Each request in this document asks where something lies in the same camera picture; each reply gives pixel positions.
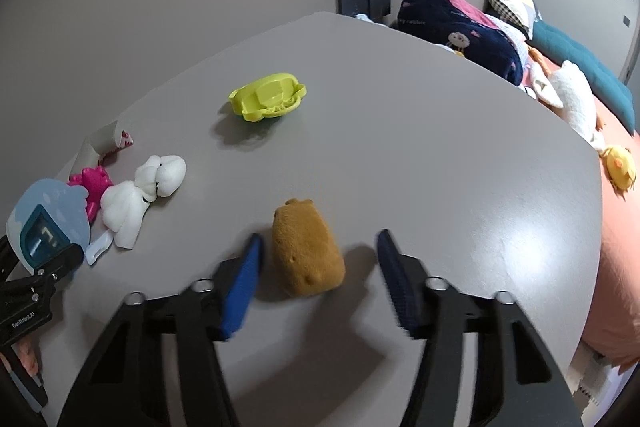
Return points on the pink plastic toy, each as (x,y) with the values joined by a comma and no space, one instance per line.
(92,184)

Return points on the small white plastic piece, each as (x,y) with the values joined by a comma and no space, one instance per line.
(97,249)

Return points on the white plush toy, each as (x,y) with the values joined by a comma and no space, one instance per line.
(125,207)

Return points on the person's left hand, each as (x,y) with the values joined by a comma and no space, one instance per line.
(31,354)

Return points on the teal pillow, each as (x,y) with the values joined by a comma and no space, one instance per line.
(580,62)

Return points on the yellow plastic toy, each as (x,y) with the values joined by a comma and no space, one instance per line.
(265,99)

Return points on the navy printed blanket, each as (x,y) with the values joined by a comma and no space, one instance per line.
(450,22)

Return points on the white goose plush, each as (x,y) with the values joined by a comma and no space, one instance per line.
(570,97)

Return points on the pastel foam floor mat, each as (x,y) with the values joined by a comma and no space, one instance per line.
(595,387)

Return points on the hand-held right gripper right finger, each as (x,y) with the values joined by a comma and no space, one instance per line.
(400,287)

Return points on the brown plush toy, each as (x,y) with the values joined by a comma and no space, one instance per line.
(307,252)

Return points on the bed with orange sheet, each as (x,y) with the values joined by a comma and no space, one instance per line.
(620,257)

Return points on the yellow chick plush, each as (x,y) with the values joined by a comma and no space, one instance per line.
(620,167)

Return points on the checkered pillow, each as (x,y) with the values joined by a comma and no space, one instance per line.
(510,4)

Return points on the white waffle blanket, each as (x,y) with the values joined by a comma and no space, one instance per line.
(515,38)

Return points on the pink cloth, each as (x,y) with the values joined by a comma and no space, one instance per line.
(470,9)

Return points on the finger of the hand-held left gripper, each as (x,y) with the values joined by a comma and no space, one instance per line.
(6,262)
(57,264)

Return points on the grey cup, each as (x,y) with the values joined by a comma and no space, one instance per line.
(97,139)

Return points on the light blue cloud-shaped device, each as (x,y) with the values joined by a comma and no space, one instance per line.
(55,202)

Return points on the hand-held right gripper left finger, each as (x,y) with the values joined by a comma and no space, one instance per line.
(240,292)

